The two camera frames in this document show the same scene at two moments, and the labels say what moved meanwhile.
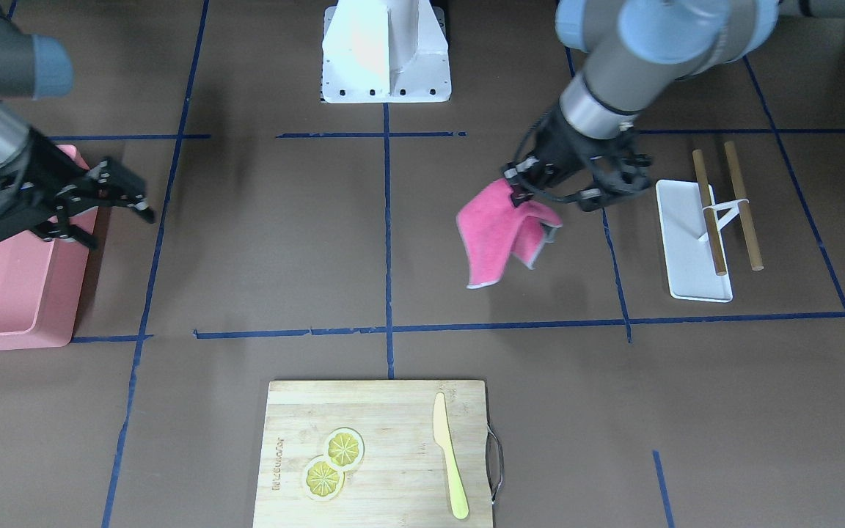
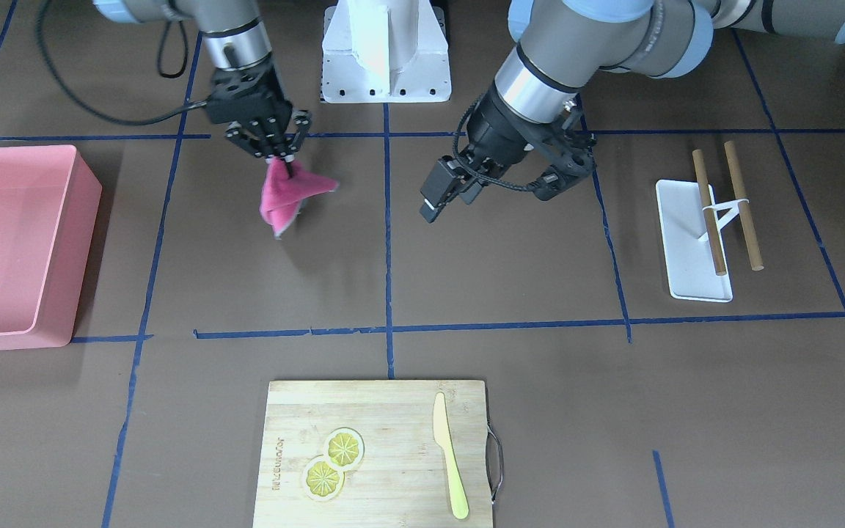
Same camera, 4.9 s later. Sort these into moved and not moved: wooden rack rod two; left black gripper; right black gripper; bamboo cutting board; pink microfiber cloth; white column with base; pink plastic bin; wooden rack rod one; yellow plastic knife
Moved: pink microfiber cloth; left black gripper; right black gripper
Not moved: yellow plastic knife; white column with base; wooden rack rod one; wooden rack rod two; pink plastic bin; bamboo cutting board
